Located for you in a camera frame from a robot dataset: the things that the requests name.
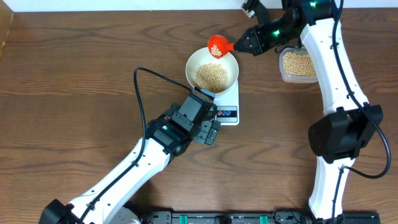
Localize red plastic measuring scoop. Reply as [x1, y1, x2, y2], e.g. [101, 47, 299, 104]
[208, 35, 234, 59]

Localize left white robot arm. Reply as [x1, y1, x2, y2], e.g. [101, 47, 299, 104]
[39, 88, 220, 223]

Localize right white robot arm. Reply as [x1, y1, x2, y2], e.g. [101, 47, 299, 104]
[233, 1, 383, 223]

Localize white digital kitchen scale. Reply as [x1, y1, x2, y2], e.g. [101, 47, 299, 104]
[214, 80, 240, 126]

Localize soybeans in bowl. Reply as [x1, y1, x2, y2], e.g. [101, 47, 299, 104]
[194, 63, 229, 93]

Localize white round bowl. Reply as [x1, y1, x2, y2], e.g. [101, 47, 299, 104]
[185, 47, 239, 93]

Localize clear plastic container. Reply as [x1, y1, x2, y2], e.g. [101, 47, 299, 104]
[279, 47, 318, 84]

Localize pile of soybeans in container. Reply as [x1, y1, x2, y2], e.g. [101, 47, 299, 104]
[282, 52, 316, 77]

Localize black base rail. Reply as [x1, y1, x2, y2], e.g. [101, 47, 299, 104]
[136, 210, 381, 224]

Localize left black cable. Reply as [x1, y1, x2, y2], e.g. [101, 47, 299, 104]
[77, 66, 195, 224]

